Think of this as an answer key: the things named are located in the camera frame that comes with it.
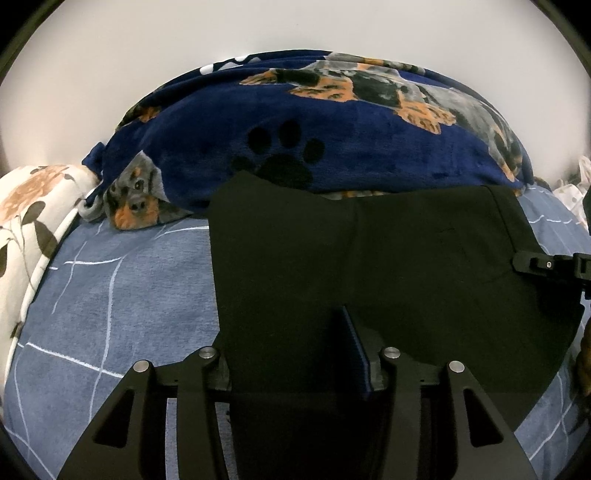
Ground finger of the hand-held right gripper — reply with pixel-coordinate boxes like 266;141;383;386
512;250;591;291

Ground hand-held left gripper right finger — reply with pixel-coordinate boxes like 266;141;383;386
341;305;539;480

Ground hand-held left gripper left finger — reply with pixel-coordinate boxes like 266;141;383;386
57;347;232;480

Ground black pants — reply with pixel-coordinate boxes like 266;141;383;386
207;170;584;480

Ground white crumpled cloth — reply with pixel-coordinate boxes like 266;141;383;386
549;156;591;229

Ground blue checked bed sheet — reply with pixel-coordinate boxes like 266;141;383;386
0;187;591;480

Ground navy dog print blanket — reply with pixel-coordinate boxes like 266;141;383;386
78;51;536;232

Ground white floral pillow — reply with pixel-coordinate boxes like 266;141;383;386
0;164;101;370

